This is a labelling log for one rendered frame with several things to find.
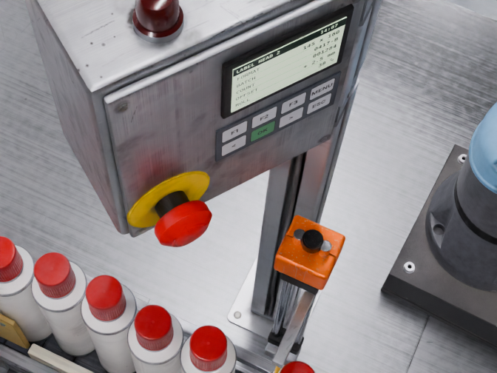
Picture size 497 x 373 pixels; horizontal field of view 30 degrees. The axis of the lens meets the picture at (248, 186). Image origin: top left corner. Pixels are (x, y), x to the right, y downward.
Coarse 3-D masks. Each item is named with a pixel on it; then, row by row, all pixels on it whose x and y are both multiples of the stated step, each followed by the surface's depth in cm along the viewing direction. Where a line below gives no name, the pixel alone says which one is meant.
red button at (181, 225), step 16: (176, 192) 59; (160, 208) 59; (176, 208) 58; (192, 208) 58; (208, 208) 59; (160, 224) 58; (176, 224) 57; (192, 224) 58; (208, 224) 59; (160, 240) 58; (176, 240) 58; (192, 240) 59
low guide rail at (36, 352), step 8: (32, 344) 97; (32, 352) 97; (40, 352) 97; (48, 352) 97; (40, 360) 97; (48, 360) 96; (56, 360) 96; (64, 360) 97; (56, 368) 97; (64, 368) 96; (72, 368) 96; (80, 368) 96
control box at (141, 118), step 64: (64, 0) 48; (128, 0) 48; (192, 0) 48; (256, 0) 49; (320, 0) 50; (64, 64) 49; (128, 64) 47; (192, 64) 48; (64, 128) 63; (128, 128) 49; (192, 128) 53; (320, 128) 63; (128, 192) 56; (192, 192) 61
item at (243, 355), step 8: (88, 280) 95; (144, 304) 95; (184, 320) 94; (184, 328) 94; (192, 328) 94; (240, 352) 93; (248, 352) 93; (240, 360) 93; (248, 360) 93; (256, 360) 93; (264, 360) 93; (256, 368) 93; (264, 368) 92; (272, 368) 92
